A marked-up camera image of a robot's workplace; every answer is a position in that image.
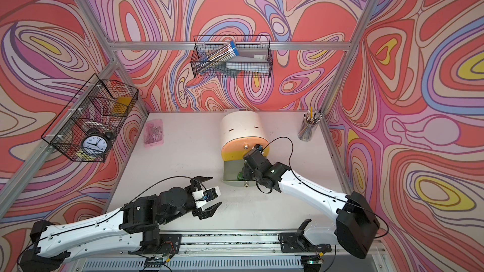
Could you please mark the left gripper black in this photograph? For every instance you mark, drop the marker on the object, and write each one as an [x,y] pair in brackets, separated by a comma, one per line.
[210,212]

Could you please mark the pink plastic tray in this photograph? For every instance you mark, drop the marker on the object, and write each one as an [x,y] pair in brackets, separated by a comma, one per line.
[153,133]

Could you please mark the white round drawer cabinet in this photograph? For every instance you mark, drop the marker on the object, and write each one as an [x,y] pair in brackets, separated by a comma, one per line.
[241,124]

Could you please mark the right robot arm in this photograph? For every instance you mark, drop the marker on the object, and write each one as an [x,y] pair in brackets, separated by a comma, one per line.
[356,225]

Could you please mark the clear cup of brushes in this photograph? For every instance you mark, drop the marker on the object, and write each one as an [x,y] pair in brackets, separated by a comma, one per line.
[311,119]

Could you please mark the peach top drawer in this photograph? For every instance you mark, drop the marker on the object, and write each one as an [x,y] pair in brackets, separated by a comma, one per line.
[244,144]

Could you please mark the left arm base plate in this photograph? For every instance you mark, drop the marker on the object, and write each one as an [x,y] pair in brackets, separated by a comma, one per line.
[156,243]

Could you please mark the yellow object in basket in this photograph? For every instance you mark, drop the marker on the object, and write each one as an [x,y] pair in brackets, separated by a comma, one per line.
[121,106]

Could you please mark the black wire basket back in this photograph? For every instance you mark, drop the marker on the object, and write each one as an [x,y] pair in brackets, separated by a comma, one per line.
[247,45]

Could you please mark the white box in basket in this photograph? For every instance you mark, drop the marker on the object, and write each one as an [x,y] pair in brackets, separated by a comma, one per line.
[257,64]

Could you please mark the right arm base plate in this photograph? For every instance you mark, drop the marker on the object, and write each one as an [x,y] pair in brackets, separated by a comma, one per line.
[296,242]

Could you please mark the small white display device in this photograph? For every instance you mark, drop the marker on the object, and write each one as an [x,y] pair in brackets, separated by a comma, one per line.
[232,110]

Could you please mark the yellow drawer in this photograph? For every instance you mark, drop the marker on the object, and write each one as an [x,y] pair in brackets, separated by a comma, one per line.
[232,155]

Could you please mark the black wire basket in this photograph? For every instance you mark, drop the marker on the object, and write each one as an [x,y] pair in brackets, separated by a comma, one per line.
[247,45]
[89,108]

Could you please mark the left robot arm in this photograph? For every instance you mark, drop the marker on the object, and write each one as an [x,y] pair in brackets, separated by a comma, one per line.
[134,228]

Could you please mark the black wire basket left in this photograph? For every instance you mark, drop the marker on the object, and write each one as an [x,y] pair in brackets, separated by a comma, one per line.
[89,108]

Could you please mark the black alarm clock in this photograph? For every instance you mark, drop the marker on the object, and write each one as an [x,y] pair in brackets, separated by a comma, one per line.
[97,143]

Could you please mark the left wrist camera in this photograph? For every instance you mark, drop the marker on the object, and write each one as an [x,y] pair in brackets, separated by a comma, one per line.
[202,197]

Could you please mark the green circuit board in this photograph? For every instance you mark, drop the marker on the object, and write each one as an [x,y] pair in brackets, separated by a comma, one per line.
[155,263]

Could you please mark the grey green bottom drawer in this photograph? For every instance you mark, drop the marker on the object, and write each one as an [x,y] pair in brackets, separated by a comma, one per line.
[230,172]

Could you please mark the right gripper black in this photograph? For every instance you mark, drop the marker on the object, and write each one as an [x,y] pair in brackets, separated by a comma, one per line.
[246,172]

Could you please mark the tube of pencils blue cap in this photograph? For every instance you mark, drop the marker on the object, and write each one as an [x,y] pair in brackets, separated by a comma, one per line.
[209,60]

